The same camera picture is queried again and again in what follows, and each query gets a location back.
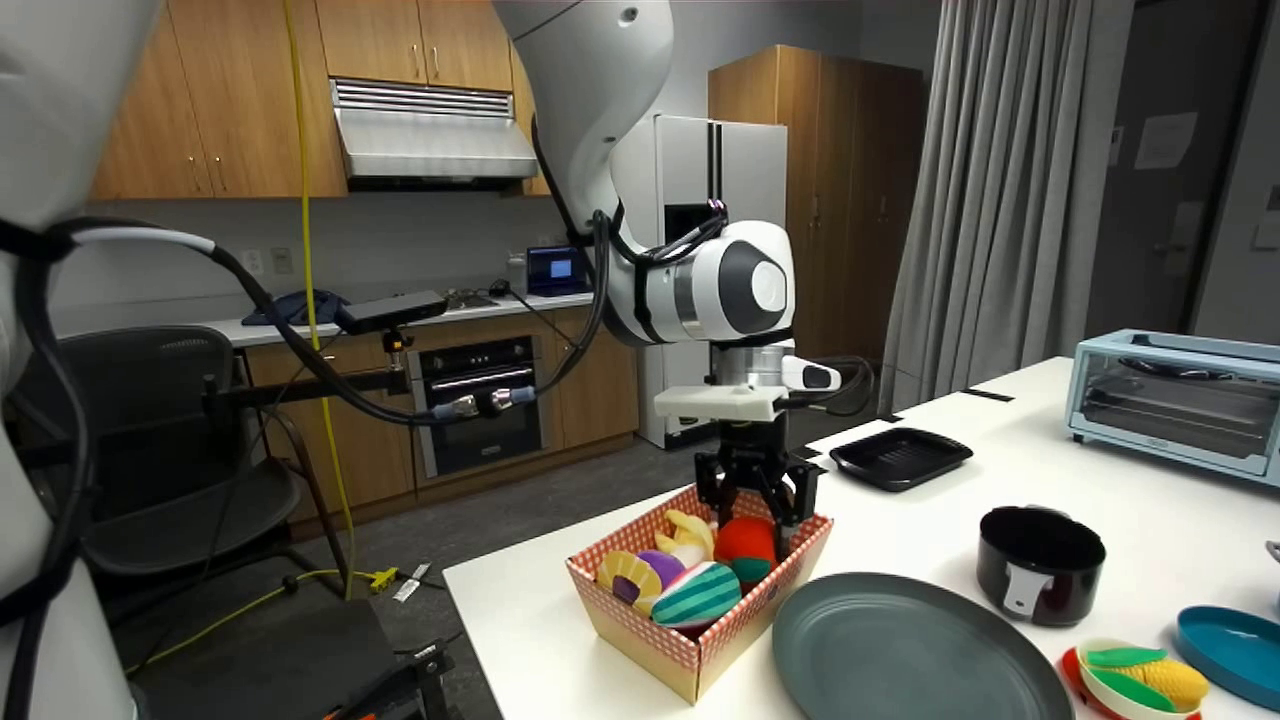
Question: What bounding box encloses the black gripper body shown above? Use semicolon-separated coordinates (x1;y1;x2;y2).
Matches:
701;418;814;515

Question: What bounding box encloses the orange plush toy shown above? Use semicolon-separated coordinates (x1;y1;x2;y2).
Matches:
718;515;777;564

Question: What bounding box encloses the banana plush toy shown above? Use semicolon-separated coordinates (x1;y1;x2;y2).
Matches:
654;508;718;568

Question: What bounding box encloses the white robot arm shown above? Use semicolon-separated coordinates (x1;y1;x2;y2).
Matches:
495;0;839;543

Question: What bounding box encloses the watermelon slice plush toy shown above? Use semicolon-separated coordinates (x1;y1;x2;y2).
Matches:
654;564;742;628

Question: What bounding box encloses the purple eggplant plush toy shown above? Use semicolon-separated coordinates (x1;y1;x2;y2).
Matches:
641;548;689;587

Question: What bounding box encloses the dark grey round plate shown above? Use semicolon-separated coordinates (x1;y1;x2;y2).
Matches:
773;570;1077;720

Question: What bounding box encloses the corn plush in bowl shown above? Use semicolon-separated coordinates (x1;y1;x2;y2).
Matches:
1055;638;1209;720

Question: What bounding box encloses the black square baking tray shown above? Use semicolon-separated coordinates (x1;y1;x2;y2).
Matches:
831;429;972;492

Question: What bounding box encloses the red checkered cardboard basket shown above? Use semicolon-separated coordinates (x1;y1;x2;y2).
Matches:
569;487;831;703

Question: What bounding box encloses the black built-in oven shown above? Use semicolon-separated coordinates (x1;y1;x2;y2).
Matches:
421;334;541;476

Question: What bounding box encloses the black cooking pot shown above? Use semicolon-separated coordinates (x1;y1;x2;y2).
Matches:
977;503;1109;628

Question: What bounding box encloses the small blue screen device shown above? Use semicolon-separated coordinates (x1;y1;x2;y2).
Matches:
526;244;587;296

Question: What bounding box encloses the white refrigerator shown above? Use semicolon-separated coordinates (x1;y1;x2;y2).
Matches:
611;113;796;448

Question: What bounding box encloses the grey curtain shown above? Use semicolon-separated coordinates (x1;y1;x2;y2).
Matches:
876;0;1135;413

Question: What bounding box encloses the light blue toaster oven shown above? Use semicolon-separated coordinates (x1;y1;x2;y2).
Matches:
1064;329;1280;487

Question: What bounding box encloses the silver range hood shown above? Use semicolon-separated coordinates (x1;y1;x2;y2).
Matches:
327;76;535;178

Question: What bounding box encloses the black office chair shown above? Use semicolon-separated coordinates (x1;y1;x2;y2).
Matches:
59;324;299;622

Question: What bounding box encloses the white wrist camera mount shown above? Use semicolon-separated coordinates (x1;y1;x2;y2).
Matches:
656;349;844;423

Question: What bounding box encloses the yellow hanging cable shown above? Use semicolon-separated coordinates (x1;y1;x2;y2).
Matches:
278;0;405;673

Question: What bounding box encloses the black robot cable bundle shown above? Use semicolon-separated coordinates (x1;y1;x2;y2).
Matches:
0;197;632;720

